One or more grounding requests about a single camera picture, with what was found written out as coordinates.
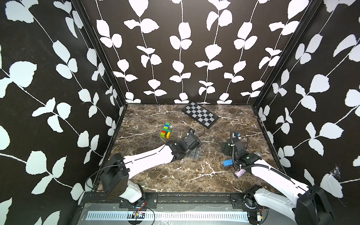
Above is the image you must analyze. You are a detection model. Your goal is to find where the blue long brick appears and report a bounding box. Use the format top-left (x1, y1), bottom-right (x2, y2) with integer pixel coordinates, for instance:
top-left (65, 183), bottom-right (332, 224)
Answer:
top-left (223, 159), bottom-right (233, 167)

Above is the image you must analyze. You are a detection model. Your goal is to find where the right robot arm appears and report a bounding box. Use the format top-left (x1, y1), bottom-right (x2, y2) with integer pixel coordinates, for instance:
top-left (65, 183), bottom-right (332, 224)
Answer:
top-left (226, 130), bottom-right (335, 225)

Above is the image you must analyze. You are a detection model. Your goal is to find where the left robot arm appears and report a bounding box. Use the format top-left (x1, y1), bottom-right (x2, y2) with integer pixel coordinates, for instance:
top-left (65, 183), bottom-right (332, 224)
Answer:
top-left (99, 134), bottom-right (201, 206)

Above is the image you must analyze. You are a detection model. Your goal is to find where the purple glitter microphone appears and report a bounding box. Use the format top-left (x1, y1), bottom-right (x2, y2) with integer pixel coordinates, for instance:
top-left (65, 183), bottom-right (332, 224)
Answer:
top-left (234, 169), bottom-right (247, 178)

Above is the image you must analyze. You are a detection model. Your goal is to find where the black white checkerboard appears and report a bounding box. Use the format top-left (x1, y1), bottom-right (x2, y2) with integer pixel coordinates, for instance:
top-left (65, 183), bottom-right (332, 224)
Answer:
top-left (182, 102), bottom-right (219, 129)

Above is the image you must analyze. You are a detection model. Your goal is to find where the black mounting rail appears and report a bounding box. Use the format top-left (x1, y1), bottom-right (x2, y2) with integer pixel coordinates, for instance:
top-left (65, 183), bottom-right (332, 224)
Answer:
top-left (80, 192), bottom-right (263, 211)

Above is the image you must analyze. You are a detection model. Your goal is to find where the white slotted cable duct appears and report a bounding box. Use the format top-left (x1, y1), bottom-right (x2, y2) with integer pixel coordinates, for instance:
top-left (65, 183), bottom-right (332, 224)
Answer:
top-left (85, 211), bottom-right (248, 222)

